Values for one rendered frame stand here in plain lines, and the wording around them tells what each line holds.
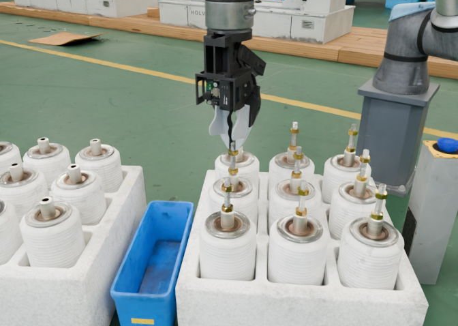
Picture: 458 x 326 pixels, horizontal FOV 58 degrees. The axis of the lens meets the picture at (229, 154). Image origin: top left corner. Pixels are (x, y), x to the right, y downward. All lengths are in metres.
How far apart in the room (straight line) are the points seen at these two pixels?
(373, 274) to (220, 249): 0.24
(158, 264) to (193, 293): 0.32
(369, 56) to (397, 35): 1.50
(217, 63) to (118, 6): 3.41
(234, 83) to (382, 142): 0.73
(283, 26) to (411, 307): 2.46
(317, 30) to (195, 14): 1.02
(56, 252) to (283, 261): 0.38
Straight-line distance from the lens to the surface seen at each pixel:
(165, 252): 1.03
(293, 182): 0.77
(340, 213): 0.79
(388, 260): 0.70
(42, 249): 0.76
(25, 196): 0.89
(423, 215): 0.92
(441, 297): 1.02
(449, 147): 0.87
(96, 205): 0.86
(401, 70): 1.23
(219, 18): 0.63
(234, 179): 0.77
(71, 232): 0.76
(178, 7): 3.48
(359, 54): 2.73
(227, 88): 0.64
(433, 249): 0.98
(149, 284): 0.96
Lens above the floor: 0.66
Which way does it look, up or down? 27 degrees down
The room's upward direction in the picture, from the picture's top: straight up
